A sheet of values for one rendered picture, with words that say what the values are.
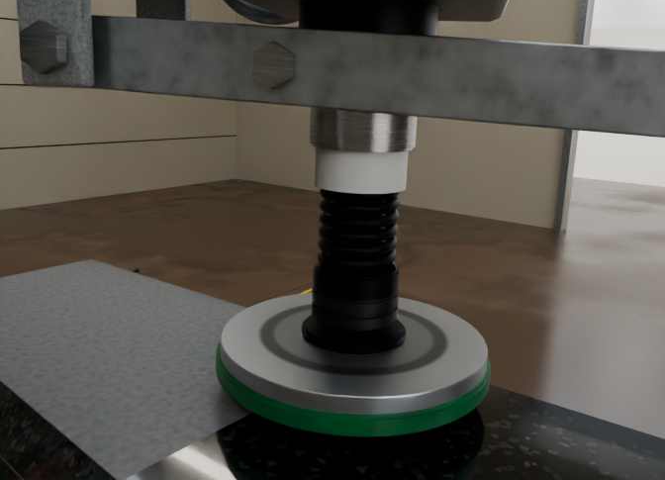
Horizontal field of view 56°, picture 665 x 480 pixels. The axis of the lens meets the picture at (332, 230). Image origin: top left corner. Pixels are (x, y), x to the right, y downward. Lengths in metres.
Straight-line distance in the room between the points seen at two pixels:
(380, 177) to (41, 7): 0.25
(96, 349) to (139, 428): 0.15
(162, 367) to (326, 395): 0.20
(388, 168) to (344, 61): 0.08
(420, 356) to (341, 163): 0.16
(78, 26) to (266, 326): 0.26
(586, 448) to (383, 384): 0.15
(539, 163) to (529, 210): 0.40
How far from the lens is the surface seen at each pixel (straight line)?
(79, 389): 0.55
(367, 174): 0.44
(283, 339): 0.49
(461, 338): 0.52
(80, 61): 0.46
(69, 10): 0.46
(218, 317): 0.67
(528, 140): 5.38
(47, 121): 5.82
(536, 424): 0.51
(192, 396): 0.52
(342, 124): 0.43
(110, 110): 6.14
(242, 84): 0.43
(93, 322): 0.68
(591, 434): 0.51
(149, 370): 0.56
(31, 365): 0.60
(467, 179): 5.60
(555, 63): 0.41
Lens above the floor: 1.06
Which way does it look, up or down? 13 degrees down
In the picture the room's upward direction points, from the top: 2 degrees clockwise
